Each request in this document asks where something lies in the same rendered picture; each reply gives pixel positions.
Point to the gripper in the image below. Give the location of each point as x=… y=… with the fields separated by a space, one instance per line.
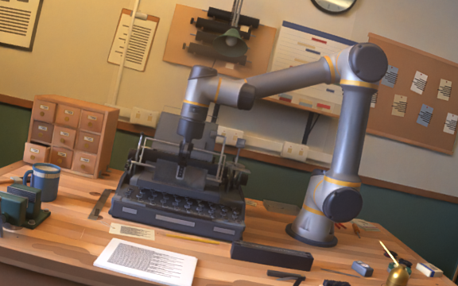
x=190 y=130

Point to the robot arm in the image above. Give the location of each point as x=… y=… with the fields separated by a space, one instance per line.
x=348 y=131

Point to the pale grey gauge strip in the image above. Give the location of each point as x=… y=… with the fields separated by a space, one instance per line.
x=180 y=172

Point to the black typewriter platen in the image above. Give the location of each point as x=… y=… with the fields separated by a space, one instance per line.
x=209 y=161

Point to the grey paddle lever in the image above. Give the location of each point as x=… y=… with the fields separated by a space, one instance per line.
x=240 y=144

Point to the black platen knob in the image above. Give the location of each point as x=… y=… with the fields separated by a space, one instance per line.
x=243 y=178

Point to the grey space bar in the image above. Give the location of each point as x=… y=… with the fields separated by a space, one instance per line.
x=175 y=220

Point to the brown clipboard with paper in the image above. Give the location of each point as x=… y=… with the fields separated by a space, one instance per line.
x=133 y=39

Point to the dark grey typewriter body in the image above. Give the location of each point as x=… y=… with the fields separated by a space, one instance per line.
x=173 y=214

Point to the yellow pencil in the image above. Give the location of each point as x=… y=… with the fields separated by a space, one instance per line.
x=193 y=238

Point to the cream printed card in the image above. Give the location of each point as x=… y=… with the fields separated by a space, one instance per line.
x=131 y=231

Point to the wooden board with black rollers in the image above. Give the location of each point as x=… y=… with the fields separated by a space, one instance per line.
x=181 y=43

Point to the grey flat plate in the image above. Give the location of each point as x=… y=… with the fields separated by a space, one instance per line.
x=280 y=207

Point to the green hanging lamp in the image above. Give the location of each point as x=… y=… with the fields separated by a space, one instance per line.
x=231 y=43

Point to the white typed paper sheet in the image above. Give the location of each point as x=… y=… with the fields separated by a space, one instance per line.
x=145 y=262

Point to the wooden drawer cabinet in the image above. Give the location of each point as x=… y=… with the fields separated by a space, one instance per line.
x=70 y=133

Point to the long black box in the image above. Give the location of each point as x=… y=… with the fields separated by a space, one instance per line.
x=270 y=255

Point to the blue mug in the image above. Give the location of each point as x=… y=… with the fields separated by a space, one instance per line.
x=46 y=182

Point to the green bench vise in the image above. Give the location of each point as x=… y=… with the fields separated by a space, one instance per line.
x=14 y=206

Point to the pale printed card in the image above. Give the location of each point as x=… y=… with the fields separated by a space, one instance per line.
x=366 y=225

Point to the thin grey metal blade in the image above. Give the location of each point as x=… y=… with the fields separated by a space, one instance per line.
x=340 y=273

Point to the black lumpy object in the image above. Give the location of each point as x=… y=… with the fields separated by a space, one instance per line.
x=335 y=283

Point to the small blue grey box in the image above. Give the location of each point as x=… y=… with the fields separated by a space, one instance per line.
x=362 y=269

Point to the framed typed notice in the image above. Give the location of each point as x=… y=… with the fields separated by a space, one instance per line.
x=8 y=22

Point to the cork notice board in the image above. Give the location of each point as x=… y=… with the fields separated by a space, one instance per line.
x=420 y=115

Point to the brass oil can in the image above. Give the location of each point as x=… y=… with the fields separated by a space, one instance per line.
x=397 y=276

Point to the green round tin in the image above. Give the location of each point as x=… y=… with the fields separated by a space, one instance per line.
x=405 y=265

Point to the white eraser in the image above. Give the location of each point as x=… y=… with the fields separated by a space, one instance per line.
x=429 y=269

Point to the cream wall socket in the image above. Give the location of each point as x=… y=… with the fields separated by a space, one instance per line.
x=231 y=136
x=294 y=151
x=143 y=117

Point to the cream wall conduit pipe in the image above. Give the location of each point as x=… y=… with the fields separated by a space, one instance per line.
x=123 y=59

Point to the white wall planner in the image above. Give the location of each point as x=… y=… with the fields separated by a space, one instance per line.
x=304 y=51

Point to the black rimmed wall clock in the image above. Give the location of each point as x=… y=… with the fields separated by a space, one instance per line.
x=334 y=5

